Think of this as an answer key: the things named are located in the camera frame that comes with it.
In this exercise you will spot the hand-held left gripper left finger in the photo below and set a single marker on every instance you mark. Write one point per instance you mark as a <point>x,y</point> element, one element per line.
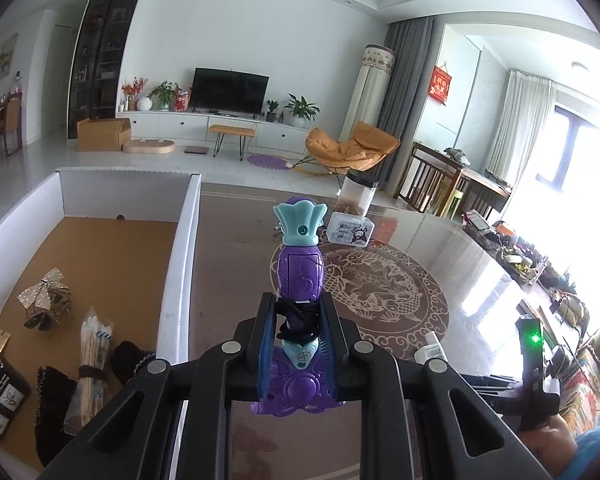
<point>267,355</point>

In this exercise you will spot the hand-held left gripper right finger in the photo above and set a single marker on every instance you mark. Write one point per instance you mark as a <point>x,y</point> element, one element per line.
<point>332,355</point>

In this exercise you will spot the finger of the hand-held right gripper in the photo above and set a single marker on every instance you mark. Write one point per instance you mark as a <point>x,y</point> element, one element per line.
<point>500,390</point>

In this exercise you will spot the purple and teal toy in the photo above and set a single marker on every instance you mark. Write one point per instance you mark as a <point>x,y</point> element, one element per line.
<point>300,270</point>

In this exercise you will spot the bundle of wooden chopsticks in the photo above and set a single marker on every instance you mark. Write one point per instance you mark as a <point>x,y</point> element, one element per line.
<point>92,355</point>

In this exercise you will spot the white cardboard box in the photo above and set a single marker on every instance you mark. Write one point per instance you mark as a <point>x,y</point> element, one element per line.
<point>130,195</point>

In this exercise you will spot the black knit cloth white trim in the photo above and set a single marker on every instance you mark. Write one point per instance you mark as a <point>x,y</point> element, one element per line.
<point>52,410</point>

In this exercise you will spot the silver rhinestone bow hair clip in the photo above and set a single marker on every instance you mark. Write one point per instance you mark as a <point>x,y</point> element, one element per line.
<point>45,290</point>

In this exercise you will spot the black rectangular box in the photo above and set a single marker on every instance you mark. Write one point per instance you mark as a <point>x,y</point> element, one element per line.
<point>0,395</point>

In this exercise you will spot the person's right forearm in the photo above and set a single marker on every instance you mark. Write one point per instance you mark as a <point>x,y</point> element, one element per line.
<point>550,440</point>

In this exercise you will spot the colourful printed cloth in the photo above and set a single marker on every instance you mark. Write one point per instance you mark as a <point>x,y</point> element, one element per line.
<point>585,380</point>

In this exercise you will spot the person's blue clothing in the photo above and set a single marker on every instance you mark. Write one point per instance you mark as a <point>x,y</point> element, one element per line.
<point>585,455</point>

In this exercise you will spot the pile of assorted clutter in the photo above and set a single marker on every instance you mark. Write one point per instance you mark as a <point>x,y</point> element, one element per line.
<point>525,260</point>

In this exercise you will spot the clear plastic box cartoon print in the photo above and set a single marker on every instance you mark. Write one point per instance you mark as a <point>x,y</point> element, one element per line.
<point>350,227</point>

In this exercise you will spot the clear cylinder container black lid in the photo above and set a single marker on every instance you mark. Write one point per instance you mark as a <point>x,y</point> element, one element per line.
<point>357,192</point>

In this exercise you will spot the purple floor mat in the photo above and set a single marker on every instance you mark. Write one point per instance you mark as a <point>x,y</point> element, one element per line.
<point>270,161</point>

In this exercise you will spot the dark wooden slatted chair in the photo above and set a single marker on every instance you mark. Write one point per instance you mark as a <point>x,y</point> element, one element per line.
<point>427,180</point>

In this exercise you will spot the dark wooden side table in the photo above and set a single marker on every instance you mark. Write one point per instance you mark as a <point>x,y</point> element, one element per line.
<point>480,180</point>

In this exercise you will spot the orange lounge chair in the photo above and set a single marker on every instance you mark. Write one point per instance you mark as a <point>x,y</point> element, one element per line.
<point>350,147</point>

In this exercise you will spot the small dark floor scale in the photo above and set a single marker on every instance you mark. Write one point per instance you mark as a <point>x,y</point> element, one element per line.
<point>196,150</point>

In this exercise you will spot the orange bench with black legs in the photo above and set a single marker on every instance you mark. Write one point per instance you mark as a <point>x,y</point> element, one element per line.
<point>232,130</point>

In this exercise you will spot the beige oval cat scratcher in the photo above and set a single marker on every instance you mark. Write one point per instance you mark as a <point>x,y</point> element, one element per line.
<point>150,147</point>

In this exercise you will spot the white television cabinet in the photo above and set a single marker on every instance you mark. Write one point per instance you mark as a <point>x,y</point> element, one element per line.
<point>190,125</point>

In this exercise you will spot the small potted plant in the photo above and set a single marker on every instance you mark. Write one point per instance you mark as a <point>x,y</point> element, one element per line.
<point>272,110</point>

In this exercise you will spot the white sheer curtain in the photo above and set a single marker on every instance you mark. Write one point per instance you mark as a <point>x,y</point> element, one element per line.
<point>510,130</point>

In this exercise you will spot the green potted plant white pot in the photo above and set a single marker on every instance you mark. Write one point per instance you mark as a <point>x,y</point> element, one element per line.
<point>300,109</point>

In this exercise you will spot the dark framed window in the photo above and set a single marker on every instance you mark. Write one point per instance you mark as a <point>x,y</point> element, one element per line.
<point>580,125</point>

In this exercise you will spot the tall covered air conditioner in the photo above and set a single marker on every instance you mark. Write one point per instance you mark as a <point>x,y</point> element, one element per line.
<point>372,90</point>

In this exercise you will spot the red gift box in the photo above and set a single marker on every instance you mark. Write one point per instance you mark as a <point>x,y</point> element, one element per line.
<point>181,101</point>

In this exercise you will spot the black television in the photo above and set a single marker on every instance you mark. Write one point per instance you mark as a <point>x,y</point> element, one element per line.
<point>230,89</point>

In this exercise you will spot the brown cardboard box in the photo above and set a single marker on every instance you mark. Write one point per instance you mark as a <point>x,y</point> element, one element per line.
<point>102,135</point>

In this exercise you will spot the white round vase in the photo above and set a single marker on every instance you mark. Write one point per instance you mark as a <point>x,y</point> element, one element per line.
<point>144,104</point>

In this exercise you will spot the grey curtain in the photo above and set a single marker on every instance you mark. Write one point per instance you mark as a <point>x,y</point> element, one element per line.
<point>407,85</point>

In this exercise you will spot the red flower arrangement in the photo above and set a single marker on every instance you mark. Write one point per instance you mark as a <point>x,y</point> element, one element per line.
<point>132,87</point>

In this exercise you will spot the tall dark glass shelf cabinet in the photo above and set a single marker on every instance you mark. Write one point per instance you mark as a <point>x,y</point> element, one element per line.
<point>105,60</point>

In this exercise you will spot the wooden dining chair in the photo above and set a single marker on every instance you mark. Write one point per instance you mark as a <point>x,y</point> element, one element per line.
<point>5,125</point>

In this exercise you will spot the red wall hanging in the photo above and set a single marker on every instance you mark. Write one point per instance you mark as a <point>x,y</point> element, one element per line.
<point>440,84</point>

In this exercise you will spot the framed wall painting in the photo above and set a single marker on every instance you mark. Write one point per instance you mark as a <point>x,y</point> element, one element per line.
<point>6,57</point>

